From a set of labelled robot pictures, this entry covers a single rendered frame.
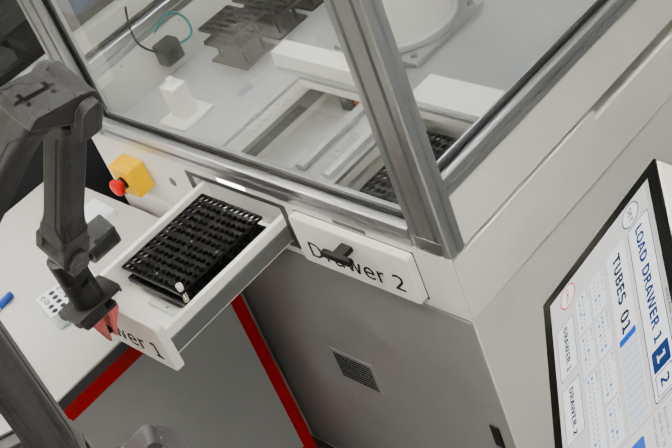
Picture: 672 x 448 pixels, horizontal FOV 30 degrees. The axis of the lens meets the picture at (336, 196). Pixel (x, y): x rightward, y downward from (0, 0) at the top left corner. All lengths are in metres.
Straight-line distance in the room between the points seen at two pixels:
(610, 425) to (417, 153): 0.54
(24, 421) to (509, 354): 1.04
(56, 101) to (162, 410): 1.03
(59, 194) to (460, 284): 0.66
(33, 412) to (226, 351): 1.24
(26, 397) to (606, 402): 0.70
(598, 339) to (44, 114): 0.80
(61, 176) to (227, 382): 0.94
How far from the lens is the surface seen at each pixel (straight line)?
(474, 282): 2.11
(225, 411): 2.75
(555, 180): 2.22
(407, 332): 2.32
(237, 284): 2.30
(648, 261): 1.64
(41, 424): 1.50
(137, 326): 2.24
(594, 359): 1.68
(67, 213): 2.00
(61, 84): 1.79
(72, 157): 1.89
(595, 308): 1.73
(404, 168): 1.94
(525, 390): 2.35
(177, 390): 2.64
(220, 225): 2.38
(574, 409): 1.70
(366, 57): 1.82
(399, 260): 2.11
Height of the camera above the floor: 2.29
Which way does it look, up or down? 37 degrees down
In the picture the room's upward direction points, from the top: 22 degrees counter-clockwise
